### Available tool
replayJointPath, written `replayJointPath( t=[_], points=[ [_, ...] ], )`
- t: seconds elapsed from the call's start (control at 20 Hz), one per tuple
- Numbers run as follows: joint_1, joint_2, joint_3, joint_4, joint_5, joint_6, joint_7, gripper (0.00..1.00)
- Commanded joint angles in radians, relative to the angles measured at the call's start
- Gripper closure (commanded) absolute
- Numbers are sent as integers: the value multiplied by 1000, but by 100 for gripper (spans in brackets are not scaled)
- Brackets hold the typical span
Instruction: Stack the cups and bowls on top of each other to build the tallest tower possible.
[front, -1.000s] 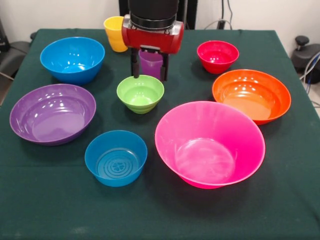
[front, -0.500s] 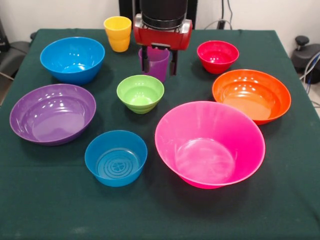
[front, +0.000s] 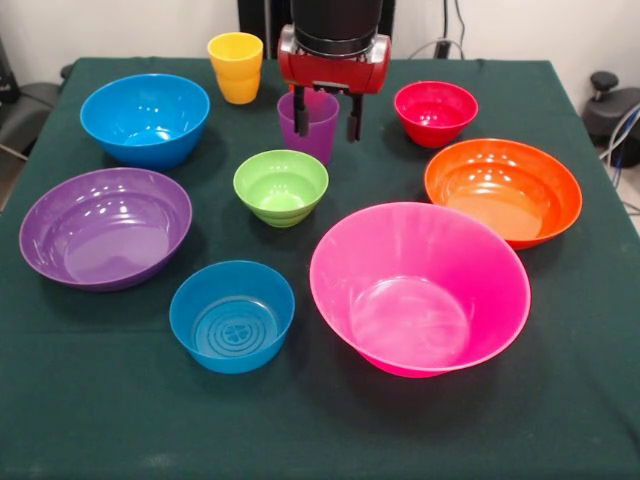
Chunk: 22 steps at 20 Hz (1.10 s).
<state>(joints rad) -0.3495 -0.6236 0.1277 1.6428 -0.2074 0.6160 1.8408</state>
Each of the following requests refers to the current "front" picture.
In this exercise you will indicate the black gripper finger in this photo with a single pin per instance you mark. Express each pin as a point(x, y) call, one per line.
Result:
point(355, 120)
point(301, 112)

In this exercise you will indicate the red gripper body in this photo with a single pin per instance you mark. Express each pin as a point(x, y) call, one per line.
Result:
point(335, 70)

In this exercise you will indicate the purple plastic cup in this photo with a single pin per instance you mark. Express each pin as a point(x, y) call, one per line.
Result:
point(320, 142)

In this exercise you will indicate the yellow plastic cup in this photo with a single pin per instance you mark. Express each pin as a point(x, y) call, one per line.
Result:
point(235, 75)

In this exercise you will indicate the red plastic bowl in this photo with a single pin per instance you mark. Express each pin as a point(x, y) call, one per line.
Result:
point(435, 120)

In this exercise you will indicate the green plastic bowl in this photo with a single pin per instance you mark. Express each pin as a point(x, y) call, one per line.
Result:
point(280, 195)

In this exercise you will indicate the large blue plastic bowl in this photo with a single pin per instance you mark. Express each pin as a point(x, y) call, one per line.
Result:
point(145, 130)

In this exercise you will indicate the orange plastic bowl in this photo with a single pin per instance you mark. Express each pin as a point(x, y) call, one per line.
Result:
point(500, 195)

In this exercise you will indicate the pink plastic bowl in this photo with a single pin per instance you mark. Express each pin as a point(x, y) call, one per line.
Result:
point(415, 300)

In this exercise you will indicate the small blue plastic bowl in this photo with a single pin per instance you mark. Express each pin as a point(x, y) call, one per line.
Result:
point(230, 325)

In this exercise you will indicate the purple plastic bowl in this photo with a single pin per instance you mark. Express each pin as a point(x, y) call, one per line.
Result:
point(100, 235)

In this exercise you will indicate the black chair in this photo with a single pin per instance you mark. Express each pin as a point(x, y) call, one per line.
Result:
point(25, 110)

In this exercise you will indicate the dark green tablecloth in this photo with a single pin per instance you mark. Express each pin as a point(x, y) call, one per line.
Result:
point(320, 425)

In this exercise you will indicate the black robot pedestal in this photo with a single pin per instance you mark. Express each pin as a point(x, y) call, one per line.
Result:
point(252, 20)

